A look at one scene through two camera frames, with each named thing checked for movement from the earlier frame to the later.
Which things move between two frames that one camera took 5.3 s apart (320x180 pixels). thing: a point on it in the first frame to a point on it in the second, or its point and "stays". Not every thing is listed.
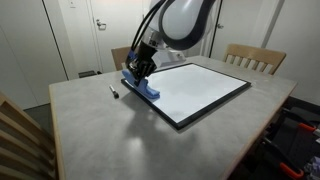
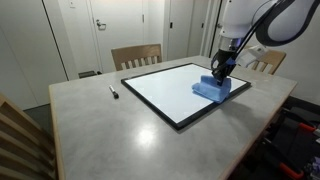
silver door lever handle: x=101 y=26 stays
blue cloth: x=141 y=86 to x=209 y=88
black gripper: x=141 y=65 to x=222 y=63
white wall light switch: x=72 y=5 stays
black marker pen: x=116 y=94 stays
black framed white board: x=187 y=92 stays
